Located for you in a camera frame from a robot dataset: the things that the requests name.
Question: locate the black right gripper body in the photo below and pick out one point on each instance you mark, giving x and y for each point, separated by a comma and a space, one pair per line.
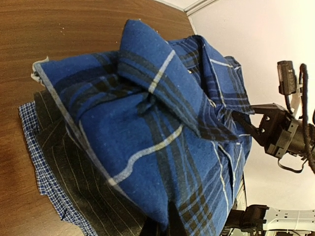
284, 134

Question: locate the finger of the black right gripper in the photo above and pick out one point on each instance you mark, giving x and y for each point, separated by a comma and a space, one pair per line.
268, 109
257, 133

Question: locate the blue plaid long sleeve shirt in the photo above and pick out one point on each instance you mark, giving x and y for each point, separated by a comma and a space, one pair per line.
155, 117

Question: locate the dark grey striped shirt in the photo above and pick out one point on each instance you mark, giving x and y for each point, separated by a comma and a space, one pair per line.
108, 213

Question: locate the blue checked shirt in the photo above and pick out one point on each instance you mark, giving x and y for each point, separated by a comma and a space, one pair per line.
46, 181

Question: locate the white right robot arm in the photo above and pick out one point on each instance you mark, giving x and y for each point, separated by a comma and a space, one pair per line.
263, 220

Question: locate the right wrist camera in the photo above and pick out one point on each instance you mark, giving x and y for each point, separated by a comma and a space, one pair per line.
290, 87

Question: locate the aluminium corner post right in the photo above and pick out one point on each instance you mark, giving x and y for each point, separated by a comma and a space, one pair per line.
199, 4

